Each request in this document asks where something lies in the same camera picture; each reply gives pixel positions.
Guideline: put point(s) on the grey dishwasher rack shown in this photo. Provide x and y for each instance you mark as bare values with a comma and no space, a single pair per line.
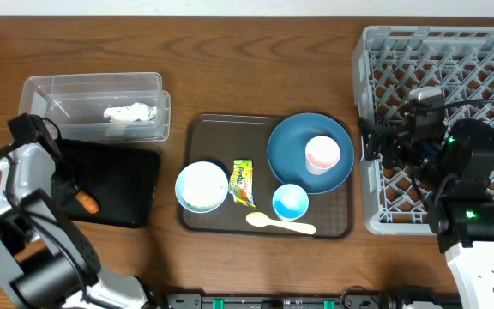
390,61

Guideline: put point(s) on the green snack wrapper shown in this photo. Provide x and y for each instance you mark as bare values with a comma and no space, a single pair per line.
241,182

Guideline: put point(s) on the cream plastic spoon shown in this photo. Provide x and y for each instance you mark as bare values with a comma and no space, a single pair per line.
259,219

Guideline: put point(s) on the small blue cup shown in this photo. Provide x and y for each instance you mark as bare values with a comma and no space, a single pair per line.
290,202

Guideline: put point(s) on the dark blue plate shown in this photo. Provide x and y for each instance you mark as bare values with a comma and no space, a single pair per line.
286,152

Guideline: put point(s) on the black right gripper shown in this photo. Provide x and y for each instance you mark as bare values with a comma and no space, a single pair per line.
396,137

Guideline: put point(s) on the orange carrot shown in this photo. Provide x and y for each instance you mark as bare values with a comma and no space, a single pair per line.
87,202

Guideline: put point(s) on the white napkin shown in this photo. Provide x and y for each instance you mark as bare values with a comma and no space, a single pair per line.
137,112

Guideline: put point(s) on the pink white cup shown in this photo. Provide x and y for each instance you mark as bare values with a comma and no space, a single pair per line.
321,154

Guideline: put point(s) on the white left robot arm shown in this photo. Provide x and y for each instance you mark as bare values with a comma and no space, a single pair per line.
45,260

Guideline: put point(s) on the clear plastic bin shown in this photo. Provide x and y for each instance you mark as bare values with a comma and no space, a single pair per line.
76,104

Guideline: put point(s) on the black waste tray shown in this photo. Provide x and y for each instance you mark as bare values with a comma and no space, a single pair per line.
121,180

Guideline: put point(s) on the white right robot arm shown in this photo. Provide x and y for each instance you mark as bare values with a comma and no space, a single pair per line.
455,165

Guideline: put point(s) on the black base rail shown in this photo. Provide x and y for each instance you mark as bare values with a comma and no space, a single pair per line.
354,297

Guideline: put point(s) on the light blue bowl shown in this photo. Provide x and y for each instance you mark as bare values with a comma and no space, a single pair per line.
201,187

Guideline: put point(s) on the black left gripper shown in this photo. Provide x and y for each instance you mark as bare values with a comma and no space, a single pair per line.
61,196

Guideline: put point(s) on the brown serving tray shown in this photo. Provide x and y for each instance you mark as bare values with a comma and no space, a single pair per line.
221,139

